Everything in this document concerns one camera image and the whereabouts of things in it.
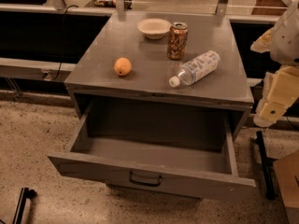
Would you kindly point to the grey metal drawer cabinet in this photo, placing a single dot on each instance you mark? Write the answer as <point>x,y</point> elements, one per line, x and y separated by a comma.
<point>225,88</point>

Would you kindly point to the grey top drawer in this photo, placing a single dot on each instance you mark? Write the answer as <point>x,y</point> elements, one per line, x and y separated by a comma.
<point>175,149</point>

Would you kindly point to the cardboard box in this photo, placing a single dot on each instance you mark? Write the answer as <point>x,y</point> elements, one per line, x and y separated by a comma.
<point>287,174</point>

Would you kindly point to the black metal stand foot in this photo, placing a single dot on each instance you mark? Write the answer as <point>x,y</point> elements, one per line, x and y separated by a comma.
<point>26,194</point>

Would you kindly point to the clear plastic water bottle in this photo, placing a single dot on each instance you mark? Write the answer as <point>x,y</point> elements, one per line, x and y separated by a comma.
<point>195,69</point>

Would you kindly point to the black bar on floor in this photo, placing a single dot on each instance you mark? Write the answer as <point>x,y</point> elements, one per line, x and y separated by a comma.
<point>270,190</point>

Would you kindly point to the orange fruit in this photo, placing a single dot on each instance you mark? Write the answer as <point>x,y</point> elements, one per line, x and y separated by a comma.
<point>122,67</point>

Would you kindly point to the brown drink can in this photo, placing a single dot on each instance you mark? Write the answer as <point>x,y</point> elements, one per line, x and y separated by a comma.
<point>177,41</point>

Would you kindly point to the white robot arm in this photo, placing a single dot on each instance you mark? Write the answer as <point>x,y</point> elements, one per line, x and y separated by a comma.
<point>280,89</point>

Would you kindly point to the white paper bowl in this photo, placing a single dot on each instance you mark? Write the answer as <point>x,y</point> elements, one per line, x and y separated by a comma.
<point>154,28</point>

